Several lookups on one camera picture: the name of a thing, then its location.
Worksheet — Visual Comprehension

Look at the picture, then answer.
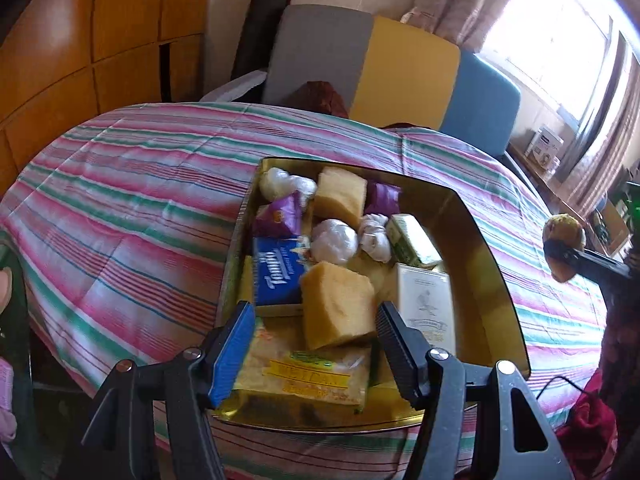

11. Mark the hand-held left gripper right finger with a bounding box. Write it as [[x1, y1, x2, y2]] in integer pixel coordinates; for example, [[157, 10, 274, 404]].
[[375, 301, 573, 480]]

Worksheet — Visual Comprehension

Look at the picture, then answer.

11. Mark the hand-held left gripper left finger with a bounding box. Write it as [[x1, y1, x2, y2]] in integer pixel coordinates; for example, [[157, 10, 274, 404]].
[[65, 301, 257, 480]]

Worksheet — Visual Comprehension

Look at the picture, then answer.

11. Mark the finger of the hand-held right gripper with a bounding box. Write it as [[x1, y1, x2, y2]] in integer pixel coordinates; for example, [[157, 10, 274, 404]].
[[544, 240, 632, 279]]

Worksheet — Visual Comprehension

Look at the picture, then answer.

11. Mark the yellow plush toy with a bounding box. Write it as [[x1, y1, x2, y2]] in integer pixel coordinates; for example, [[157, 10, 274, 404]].
[[542, 214, 587, 282]]

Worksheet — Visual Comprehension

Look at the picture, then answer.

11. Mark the cream printed box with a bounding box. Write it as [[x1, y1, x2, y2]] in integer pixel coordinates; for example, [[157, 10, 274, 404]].
[[397, 262, 457, 348]]

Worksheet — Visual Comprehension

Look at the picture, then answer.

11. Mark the yellow noodle packet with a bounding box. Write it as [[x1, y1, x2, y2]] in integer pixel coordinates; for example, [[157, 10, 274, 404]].
[[235, 317, 373, 413]]

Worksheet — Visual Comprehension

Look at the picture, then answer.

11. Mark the large yellow sponge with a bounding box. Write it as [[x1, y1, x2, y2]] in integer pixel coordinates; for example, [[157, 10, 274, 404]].
[[300, 261, 377, 351]]

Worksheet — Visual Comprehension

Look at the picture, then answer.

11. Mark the blue printed box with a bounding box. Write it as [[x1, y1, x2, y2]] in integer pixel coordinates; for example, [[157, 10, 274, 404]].
[[252, 236, 308, 306]]

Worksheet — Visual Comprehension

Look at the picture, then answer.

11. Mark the pale green packet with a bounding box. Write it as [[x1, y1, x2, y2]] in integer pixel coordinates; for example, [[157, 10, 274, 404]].
[[387, 214, 443, 268]]

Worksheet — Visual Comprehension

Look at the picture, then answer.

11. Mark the white rope bundle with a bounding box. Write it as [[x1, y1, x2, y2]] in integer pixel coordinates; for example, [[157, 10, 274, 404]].
[[357, 214, 393, 263]]

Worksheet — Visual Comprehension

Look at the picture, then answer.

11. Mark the white plastic bag ball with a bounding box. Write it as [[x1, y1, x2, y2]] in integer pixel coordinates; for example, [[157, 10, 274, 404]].
[[311, 219, 360, 265]]

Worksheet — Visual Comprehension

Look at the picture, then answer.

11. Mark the purple snack packet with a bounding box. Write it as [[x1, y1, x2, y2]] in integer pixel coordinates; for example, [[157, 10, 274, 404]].
[[364, 182, 402, 218], [252, 195, 303, 238]]

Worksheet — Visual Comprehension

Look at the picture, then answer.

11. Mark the small yellow sponge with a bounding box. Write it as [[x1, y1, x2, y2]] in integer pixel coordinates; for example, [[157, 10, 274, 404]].
[[314, 166, 368, 231]]

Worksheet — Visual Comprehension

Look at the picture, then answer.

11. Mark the white knotted bag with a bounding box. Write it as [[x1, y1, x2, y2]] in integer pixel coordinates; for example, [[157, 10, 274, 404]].
[[260, 167, 318, 206]]

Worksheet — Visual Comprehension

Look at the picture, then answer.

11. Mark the person's right forearm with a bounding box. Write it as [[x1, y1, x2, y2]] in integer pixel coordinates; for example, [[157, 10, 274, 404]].
[[600, 277, 640, 411]]

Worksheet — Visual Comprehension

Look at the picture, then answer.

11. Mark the wooden bench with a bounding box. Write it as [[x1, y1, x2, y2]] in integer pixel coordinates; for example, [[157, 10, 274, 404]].
[[505, 147, 601, 221]]

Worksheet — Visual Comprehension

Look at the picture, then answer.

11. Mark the striped beige curtain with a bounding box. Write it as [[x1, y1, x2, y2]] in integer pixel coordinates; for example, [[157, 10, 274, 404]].
[[565, 50, 640, 211]]

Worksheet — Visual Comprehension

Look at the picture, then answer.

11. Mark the white printed carton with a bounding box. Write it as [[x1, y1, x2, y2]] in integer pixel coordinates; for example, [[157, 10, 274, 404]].
[[525, 127, 565, 168]]

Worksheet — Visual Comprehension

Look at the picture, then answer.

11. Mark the red cloth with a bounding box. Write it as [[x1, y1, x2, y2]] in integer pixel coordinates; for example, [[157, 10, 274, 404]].
[[555, 367, 618, 480]]

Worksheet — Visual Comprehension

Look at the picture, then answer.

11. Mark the striped blanket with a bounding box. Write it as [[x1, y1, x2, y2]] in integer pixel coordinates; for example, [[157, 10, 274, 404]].
[[0, 101, 608, 480]]

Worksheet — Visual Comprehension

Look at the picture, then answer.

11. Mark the window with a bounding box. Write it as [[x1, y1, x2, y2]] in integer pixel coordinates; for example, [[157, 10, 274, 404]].
[[480, 0, 626, 126]]

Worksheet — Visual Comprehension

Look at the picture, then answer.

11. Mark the pink plush toy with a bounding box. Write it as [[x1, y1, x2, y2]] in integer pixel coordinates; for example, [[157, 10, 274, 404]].
[[0, 360, 18, 456]]

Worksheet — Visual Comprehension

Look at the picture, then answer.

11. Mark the pink heart plush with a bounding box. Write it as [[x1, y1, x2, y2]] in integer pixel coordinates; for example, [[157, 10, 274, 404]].
[[0, 267, 16, 311]]

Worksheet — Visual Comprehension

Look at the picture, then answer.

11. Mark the grey yellow blue sofa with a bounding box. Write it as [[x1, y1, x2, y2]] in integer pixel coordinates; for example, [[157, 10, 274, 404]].
[[262, 4, 521, 156]]

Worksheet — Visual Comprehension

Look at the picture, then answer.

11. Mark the dark red cushion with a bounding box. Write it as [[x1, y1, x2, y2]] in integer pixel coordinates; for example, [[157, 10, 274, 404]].
[[295, 81, 349, 118]]

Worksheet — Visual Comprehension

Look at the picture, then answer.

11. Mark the white sofa armrest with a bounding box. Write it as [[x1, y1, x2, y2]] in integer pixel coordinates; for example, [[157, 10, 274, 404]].
[[200, 71, 268, 103]]

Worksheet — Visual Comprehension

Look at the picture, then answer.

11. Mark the patterned pink curtain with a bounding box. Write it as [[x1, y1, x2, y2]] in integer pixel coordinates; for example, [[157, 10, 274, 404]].
[[400, 0, 531, 53]]

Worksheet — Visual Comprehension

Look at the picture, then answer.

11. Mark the black rolled mat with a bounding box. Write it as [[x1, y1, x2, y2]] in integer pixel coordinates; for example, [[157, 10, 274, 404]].
[[232, 0, 296, 81]]

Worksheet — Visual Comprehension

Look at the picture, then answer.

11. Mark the wooden wardrobe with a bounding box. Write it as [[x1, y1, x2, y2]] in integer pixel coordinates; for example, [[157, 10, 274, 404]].
[[0, 0, 216, 196]]

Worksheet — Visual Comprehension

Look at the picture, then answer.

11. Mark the black cable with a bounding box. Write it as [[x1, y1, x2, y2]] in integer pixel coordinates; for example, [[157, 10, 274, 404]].
[[535, 375, 596, 401]]

